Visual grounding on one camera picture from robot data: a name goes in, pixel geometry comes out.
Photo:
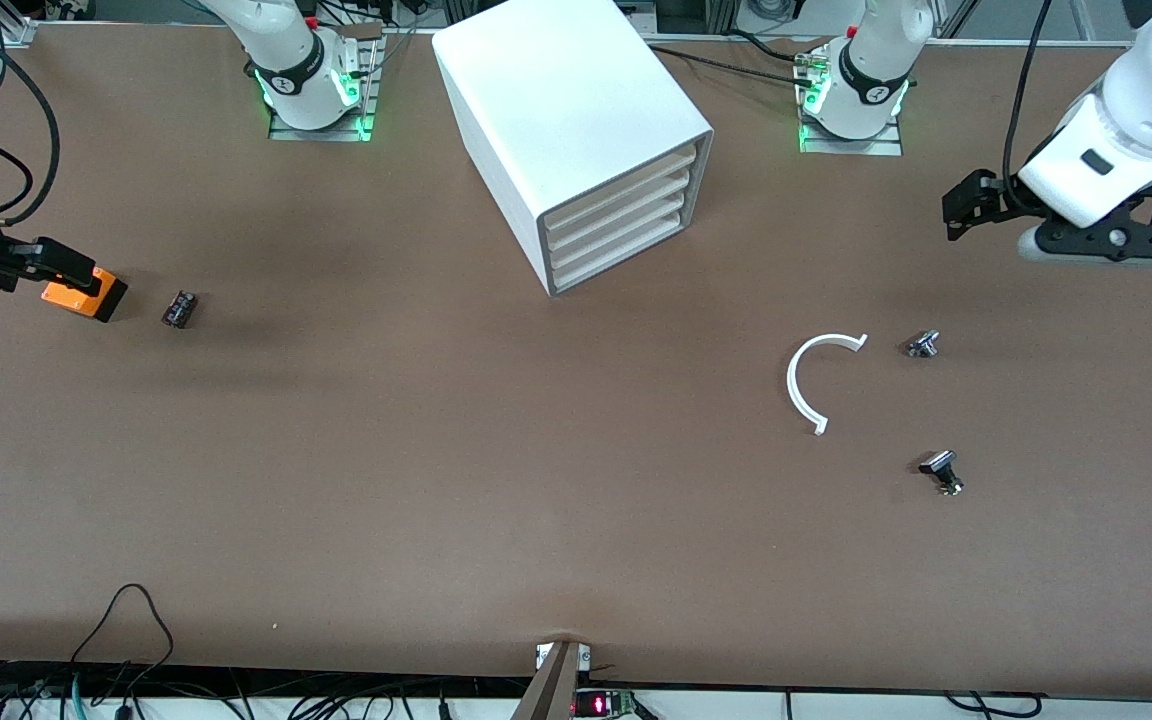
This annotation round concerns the black-headed silver switch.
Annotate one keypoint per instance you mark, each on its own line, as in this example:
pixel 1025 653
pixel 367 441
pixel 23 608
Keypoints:
pixel 939 465

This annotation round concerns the orange box with black base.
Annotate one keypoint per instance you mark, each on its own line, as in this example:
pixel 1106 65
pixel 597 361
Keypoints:
pixel 76 298

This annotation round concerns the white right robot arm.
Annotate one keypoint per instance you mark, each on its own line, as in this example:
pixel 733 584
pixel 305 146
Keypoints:
pixel 296 70

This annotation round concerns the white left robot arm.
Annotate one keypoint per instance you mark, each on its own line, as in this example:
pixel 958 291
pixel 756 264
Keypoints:
pixel 871 70

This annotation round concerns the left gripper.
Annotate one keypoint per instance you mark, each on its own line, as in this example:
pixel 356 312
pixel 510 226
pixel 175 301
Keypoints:
pixel 998 200

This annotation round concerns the brown camera mount post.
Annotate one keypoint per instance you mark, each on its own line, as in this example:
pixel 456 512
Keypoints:
pixel 548 690

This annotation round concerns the upper metal bolt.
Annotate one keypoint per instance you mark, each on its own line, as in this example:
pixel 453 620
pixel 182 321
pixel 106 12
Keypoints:
pixel 923 344

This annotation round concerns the device with red LED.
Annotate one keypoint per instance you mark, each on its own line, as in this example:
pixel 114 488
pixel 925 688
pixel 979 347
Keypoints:
pixel 601 705

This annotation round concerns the small black contact block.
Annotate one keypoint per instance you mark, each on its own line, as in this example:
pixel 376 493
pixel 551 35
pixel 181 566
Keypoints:
pixel 179 308

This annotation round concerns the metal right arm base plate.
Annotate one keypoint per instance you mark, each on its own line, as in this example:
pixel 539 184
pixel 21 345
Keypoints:
pixel 321 133

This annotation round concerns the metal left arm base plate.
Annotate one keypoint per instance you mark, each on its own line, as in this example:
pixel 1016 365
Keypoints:
pixel 851 147

